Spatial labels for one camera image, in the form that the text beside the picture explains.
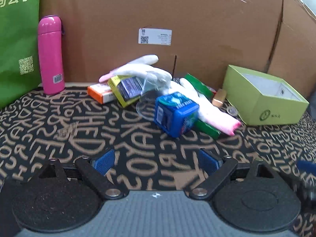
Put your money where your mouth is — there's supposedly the blue gum container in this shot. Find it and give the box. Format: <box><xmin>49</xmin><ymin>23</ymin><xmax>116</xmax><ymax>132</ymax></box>
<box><xmin>154</xmin><ymin>92</ymin><xmax>199</xmax><ymax>138</ymax></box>

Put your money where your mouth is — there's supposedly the copper gold small box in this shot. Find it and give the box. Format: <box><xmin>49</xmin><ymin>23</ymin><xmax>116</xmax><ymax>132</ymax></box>
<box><xmin>212</xmin><ymin>89</ymin><xmax>227</xmax><ymax>108</ymax></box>

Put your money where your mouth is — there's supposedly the clear plastic cup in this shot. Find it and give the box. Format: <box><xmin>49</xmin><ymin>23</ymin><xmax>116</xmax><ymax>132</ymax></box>
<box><xmin>136</xmin><ymin>71</ymin><xmax>172</xmax><ymax>121</ymax></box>

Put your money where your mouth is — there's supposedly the yellow packaged box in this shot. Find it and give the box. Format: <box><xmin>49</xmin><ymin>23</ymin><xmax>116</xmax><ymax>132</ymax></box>
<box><xmin>107</xmin><ymin>75</ymin><xmax>145</xmax><ymax>108</ymax></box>

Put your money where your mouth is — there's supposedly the white pink glove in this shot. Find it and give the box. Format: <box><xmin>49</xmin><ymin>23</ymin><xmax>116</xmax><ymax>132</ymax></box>
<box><xmin>170</xmin><ymin>77</ymin><xmax>242</xmax><ymax>136</ymax></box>

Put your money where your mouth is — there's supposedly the black tan lettered mat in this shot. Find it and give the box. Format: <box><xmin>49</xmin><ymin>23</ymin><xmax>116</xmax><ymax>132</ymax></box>
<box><xmin>1</xmin><ymin>87</ymin><xmax>315</xmax><ymax>236</ymax></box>

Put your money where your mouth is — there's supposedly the silver coin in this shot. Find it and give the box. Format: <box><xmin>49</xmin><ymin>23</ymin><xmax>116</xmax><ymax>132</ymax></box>
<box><xmin>226</xmin><ymin>106</ymin><xmax>238</xmax><ymax>117</ymax></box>

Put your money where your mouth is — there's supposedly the orange white box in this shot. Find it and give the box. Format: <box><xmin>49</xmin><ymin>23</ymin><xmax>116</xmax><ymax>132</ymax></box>
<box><xmin>87</xmin><ymin>84</ymin><xmax>116</xmax><ymax>104</ymax></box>

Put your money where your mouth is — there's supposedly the light green cardboard box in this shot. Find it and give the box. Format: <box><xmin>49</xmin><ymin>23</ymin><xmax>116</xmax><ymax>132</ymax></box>
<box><xmin>222</xmin><ymin>65</ymin><xmax>309</xmax><ymax>126</ymax></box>

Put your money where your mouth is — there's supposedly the black thin stick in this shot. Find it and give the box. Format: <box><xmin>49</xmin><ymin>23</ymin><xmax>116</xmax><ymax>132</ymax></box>
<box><xmin>172</xmin><ymin>55</ymin><xmax>177</xmax><ymax>78</ymax></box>

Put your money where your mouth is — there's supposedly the large brown cardboard box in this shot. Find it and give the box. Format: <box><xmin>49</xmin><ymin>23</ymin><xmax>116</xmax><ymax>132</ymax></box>
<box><xmin>40</xmin><ymin>0</ymin><xmax>315</xmax><ymax>97</ymax></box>

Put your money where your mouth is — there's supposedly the white shipping label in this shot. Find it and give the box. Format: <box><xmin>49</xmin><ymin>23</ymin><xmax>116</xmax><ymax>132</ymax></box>
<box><xmin>138</xmin><ymin>28</ymin><xmax>172</xmax><ymax>46</ymax></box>

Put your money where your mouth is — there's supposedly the pink thermos bottle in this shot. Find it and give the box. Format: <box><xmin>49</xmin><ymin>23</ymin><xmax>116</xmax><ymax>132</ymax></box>
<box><xmin>38</xmin><ymin>16</ymin><xmax>65</xmax><ymax>95</ymax></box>

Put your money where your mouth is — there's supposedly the green shopping bag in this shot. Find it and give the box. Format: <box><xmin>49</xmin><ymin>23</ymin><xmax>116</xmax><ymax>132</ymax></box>
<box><xmin>0</xmin><ymin>0</ymin><xmax>41</xmax><ymax>108</ymax></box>

